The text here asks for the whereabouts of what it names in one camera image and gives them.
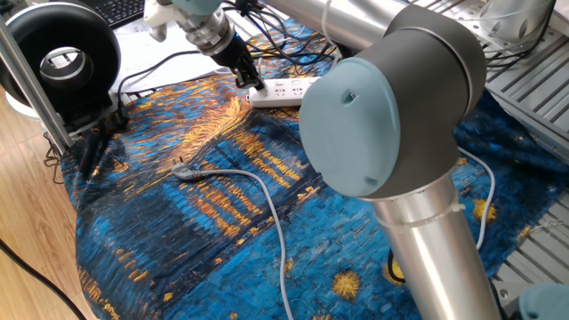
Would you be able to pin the black computer keyboard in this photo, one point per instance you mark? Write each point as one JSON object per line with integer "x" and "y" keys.
{"x": 120, "y": 11}

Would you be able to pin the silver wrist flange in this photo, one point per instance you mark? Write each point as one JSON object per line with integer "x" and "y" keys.
{"x": 209, "y": 31}

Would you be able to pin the blue starry night tablecloth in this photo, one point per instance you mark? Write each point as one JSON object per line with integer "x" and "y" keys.
{"x": 178, "y": 222}

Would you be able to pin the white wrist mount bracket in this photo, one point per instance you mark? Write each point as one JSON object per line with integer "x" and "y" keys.
{"x": 162, "y": 15}

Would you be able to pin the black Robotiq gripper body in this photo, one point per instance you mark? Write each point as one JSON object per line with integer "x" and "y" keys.
{"x": 231, "y": 51}

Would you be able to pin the white paper sheet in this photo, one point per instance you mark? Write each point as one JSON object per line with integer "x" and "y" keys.
{"x": 133, "y": 26}
{"x": 169, "y": 66}

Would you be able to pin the aluminium frame post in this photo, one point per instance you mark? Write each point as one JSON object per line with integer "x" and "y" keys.
{"x": 31, "y": 89}

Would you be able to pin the white power strip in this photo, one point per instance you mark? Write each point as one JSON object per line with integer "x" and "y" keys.
{"x": 284, "y": 91}

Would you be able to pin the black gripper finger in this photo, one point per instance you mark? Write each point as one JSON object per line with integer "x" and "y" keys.
{"x": 242, "y": 79}
{"x": 257, "y": 75}

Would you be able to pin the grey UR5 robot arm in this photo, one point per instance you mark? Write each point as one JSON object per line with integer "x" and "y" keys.
{"x": 422, "y": 89}

